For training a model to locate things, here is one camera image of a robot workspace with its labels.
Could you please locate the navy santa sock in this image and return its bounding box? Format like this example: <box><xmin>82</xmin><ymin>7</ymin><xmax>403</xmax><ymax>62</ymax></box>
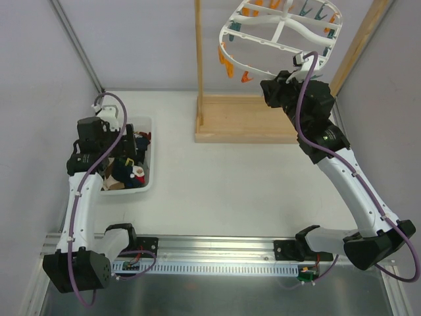
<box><xmin>111</xmin><ymin>158</ymin><xmax>145</xmax><ymax>189</ymax></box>

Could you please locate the white plastic clip hanger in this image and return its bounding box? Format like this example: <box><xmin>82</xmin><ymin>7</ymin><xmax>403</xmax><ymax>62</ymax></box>
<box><xmin>218</xmin><ymin>1</ymin><xmax>343</xmax><ymax>79</ymax></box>

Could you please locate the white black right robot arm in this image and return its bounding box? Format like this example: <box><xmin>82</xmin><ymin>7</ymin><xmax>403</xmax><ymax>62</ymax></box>
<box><xmin>260</xmin><ymin>70</ymin><xmax>416</xmax><ymax>271</ymax></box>

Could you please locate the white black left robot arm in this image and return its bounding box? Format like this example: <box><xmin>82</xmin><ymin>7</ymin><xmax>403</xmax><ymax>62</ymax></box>
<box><xmin>43</xmin><ymin>117</ymin><xmax>138</xmax><ymax>294</ymax></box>

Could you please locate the pile of dark socks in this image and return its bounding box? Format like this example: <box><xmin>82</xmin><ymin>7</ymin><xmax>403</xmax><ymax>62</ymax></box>
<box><xmin>134</xmin><ymin>132</ymin><xmax>151</xmax><ymax>163</ymax></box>

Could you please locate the wooden hanger stand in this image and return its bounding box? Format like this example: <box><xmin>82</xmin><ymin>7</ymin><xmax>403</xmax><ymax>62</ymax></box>
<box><xmin>195</xmin><ymin>1</ymin><xmax>394</xmax><ymax>144</ymax></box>

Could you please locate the orange clothespin lower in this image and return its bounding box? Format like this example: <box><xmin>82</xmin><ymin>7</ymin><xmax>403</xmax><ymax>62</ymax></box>
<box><xmin>241</xmin><ymin>71</ymin><xmax>254</xmax><ymax>83</ymax></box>

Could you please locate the orange clothespin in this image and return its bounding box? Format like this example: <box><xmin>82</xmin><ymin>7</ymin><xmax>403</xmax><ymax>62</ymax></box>
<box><xmin>218</xmin><ymin>46</ymin><xmax>229</xmax><ymax>69</ymax></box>
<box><xmin>241</xmin><ymin>71</ymin><xmax>254</xmax><ymax>83</ymax></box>
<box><xmin>225</xmin><ymin>62</ymin><xmax>234</xmax><ymax>78</ymax></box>

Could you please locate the white perforated plastic basket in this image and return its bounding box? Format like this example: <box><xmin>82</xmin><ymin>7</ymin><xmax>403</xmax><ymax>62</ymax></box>
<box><xmin>100</xmin><ymin>115</ymin><xmax>157</xmax><ymax>196</ymax></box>

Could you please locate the beige brown sock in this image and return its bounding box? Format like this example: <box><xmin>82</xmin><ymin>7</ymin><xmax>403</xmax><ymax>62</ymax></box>
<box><xmin>101</xmin><ymin>167</ymin><xmax>125</xmax><ymax>191</ymax></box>

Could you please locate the orange clothespin middle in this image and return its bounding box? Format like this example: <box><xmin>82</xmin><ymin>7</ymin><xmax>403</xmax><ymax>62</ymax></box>
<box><xmin>225</xmin><ymin>62</ymin><xmax>234</xmax><ymax>78</ymax></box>

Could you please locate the orange clothespin upper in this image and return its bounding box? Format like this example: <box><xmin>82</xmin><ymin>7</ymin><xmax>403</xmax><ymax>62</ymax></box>
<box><xmin>218</xmin><ymin>46</ymin><xmax>229</xmax><ymax>69</ymax></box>

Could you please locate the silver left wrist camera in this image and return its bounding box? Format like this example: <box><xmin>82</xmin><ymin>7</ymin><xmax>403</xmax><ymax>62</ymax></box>
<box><xmin>91</xmin><ymin>105</ymin><xmax>120</xmax><ymax>132</ymax></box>

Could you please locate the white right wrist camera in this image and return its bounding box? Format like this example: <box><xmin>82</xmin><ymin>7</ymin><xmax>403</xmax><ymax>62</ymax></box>
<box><xmin>288</xmin><ymin>52</ymin><xmax>320</xmax><ymax>82</ymax></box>

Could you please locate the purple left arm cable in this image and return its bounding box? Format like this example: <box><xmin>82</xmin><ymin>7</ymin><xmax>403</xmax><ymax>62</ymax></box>
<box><xmin>66</xmin><ymin>92</ymin><xmax>158</xmax><ymax>308</ymax></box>

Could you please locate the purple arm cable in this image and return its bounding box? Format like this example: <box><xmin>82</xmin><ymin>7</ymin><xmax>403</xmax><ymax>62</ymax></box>
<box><xmin>66</xmin><ymin>92</ymin><xmax>158</xmax><ymax>308</ymax></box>
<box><xmin>295</xmin><ymin>51</ymin><xmax>420</xmax><ymax>282</ymax></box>

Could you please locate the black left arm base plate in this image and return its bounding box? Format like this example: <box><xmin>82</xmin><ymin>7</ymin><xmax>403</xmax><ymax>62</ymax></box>
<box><xmin>136</xmin><ymin>236</ymin><xmax>159</xmax><ymax>258</ymax></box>

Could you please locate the white slotted cable duct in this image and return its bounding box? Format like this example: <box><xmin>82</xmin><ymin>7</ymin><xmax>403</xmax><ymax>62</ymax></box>
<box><xmin>111</xmin><ymin>261</ymin><xmax>299</xmax><ymax>277</ymax></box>

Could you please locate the aluminium mounting rail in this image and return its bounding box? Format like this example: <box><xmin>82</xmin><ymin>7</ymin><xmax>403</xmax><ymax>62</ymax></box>
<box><xmin>39</xmin><ymin>232</ymin><xmax>366</xmax><ymax>263</ymax></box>

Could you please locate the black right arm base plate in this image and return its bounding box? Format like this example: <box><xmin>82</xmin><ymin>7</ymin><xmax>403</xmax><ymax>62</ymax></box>
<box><xmin>273</xmin><ymin>239</ymin><xmax>334</xmax><ymax>262</ymax></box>

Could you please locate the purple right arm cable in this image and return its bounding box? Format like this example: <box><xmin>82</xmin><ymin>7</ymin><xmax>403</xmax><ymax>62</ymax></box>
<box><xmin>295</xmin><ymin>51</ymin><xmax>420</xmax><ymax>282</ymax></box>

